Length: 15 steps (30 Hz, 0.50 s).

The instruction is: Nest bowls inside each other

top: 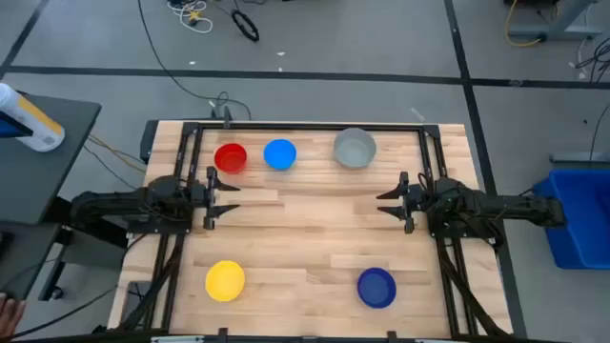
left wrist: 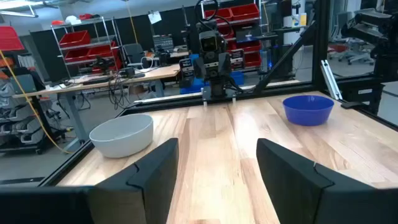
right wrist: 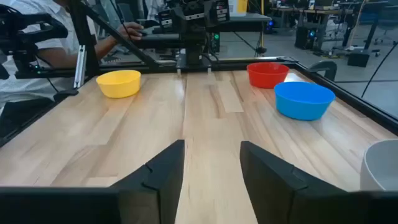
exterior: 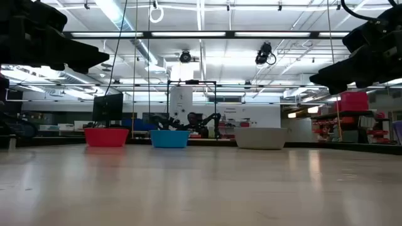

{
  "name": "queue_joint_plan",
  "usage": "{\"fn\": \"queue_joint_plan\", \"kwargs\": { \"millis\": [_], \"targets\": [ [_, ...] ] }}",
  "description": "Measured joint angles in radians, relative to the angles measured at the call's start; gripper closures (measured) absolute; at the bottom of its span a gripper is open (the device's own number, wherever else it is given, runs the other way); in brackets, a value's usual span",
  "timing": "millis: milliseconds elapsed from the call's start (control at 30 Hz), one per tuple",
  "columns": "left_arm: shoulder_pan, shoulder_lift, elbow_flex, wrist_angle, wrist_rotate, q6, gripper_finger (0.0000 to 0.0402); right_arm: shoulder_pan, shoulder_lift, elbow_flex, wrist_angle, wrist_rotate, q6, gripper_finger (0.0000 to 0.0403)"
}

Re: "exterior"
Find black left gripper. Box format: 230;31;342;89
0;0;111;75

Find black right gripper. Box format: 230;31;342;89
308;3;402;95

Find red plastic bowl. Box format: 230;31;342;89
84;127;130;148

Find blue plastic bowl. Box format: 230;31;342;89
149;129;191;149

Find black storage shelf rack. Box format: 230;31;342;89
310;109;393;145

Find red storage bins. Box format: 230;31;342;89
334;91;370;112

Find black computer monitor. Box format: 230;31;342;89
92;93;124;128

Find lilac background chair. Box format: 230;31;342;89
392;120;402;146

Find blue background bin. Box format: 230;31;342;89
121;117;158;132

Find white plastic bowl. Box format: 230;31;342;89
234;126;288;151

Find white column with sockets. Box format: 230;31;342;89
169;64;194;125

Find black overhead light bar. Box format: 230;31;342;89
62;30;351;40

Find person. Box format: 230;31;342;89
184;112;210;139

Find black hanging cable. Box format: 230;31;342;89
104;0;129;97

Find thin grey hanging cable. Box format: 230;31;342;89
326;0;335;64

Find thin hanging rope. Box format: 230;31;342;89
131;0;139;139

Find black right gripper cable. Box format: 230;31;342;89
340;0;383;23

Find silver ventilation duct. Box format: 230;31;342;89
94;0;159;66

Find thin dark hanging cable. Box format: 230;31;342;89
146;0;152;126

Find white cable loop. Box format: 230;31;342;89
148;5;165;24

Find black overhead camera with cable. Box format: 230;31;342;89
254;41;278;67

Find round black overhead camera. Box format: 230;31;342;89
179;50;193;64

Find black aluminium table frame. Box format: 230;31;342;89
0;134;402;156

